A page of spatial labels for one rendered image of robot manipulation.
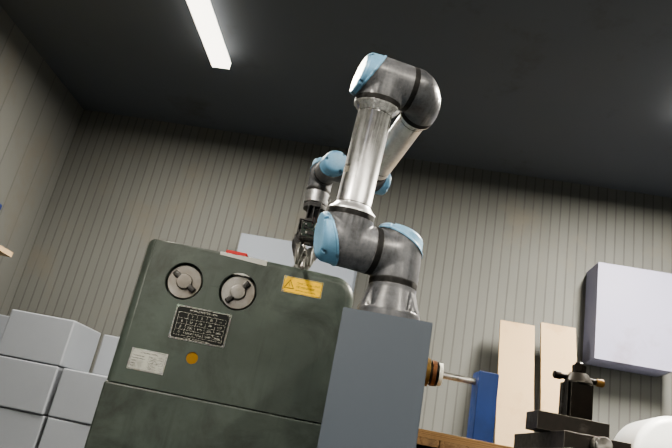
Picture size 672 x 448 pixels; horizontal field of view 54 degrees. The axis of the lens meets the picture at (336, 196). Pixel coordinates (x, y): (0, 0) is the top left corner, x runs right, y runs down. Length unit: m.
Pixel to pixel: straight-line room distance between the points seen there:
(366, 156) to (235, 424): 0.76
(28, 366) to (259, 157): 2.38
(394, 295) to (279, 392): 0.45
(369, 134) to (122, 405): 0.93
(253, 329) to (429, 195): 3.65
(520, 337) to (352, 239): 3.43
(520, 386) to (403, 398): 3.29
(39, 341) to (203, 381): 2.65
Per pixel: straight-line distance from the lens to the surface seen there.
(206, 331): 1.82
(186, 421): 1.81
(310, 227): 1.95
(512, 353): 4.79
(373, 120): 1.61
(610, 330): 5.00
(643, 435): 4.45
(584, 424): 2.07
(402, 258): 1.56
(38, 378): 4.33
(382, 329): 1.47
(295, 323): 1.81
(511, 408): 4.64
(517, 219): 5.35
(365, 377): 1.45
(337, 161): 1.92
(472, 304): 5.09
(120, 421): 1.84
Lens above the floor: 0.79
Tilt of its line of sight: 21 degrees up
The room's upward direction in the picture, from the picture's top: 11 degrees clockwise
